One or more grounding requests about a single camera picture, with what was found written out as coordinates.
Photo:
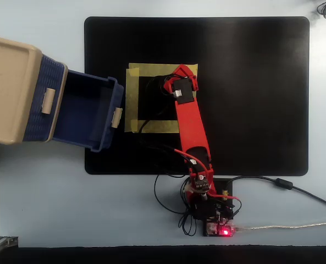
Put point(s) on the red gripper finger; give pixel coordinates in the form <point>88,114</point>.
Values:
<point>182,67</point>
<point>169,85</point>

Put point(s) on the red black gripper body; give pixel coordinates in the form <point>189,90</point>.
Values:
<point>183,92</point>

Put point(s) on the beige drawer knob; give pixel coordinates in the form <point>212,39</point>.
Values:
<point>116,117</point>
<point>47,101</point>

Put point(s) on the blue woven-pattern drawer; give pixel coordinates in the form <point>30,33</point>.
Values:
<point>39,123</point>
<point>83,110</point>

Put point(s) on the red robot arm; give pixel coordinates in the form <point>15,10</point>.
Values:
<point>191,123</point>

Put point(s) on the beige plastic drawer cabinet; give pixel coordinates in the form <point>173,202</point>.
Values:
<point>8,90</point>

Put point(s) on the yellow masking tape strip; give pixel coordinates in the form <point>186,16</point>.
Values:
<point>151,70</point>
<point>131,104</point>
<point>162,126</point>

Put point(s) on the black mat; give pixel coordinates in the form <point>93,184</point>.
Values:
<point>256,96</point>

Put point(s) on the yellow power connector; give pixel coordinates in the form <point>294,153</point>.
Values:
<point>225,192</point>

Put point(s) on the controller circuit board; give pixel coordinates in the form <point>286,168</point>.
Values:
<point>220,229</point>

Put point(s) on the aluminium frame post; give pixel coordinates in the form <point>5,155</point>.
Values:
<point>2,243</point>

